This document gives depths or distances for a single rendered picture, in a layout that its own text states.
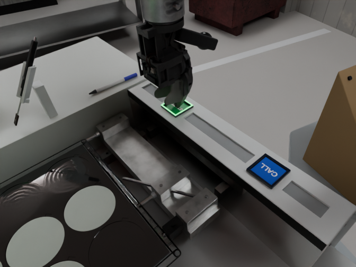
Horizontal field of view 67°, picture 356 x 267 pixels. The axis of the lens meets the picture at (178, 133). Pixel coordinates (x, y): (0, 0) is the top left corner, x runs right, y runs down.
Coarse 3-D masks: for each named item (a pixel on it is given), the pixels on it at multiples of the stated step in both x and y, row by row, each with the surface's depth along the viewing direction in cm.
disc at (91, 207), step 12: (84, 192) 55; (96, 192) 55; (108, 192) 55; (72, 204) 53; (84, 204) 53; (96, 204) 53; (108, 204) 53; (72, 216) 51; (84, 216) 51; (96, 216) 51; (108, 216) 51; (72, 228) 50; (84, 228) 49
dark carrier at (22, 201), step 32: (64, 160) 62; (0, 192) 56; (32, 192) 56; (64, 192) 56; (0, 224) 51; (64, 224) 50; (128, 224) 50; (0, 256) 47; (64, 256) 46; (96, 256) 46; (128, 256) 45; (160, 256) 45
